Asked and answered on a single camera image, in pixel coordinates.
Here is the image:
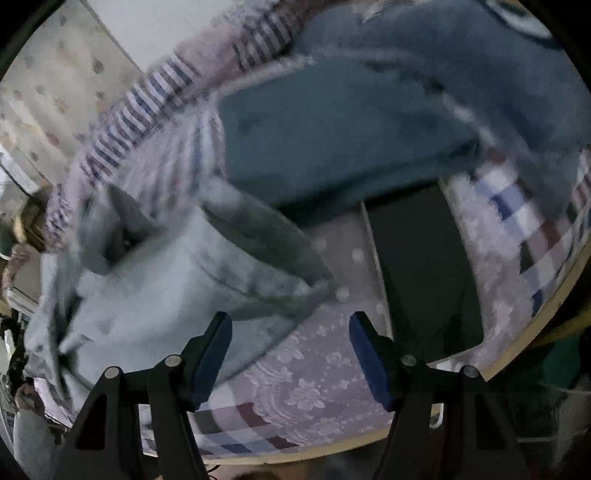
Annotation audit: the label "light blue grey garment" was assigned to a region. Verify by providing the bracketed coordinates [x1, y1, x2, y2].
[25, 178, 334, 412]

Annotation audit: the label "black tablet device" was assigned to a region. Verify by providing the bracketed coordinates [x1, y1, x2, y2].
[365, 182, 484, 363]

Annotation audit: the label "checkered bed sheet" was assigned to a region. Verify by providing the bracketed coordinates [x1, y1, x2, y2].
[88, 105, 590, 459]

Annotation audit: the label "rolled checkered duvet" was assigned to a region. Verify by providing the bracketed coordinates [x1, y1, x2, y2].
[44, 1, 329, 250]

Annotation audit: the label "teal folded cloth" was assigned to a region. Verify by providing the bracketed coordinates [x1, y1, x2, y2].
[218, 59, 481, 208]

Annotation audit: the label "dark blue plush blanket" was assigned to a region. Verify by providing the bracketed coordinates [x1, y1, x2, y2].
[295, 1, 590, 217]

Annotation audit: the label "pineapple print curtain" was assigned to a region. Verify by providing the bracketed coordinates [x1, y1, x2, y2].
[1, 1, 141, 185]

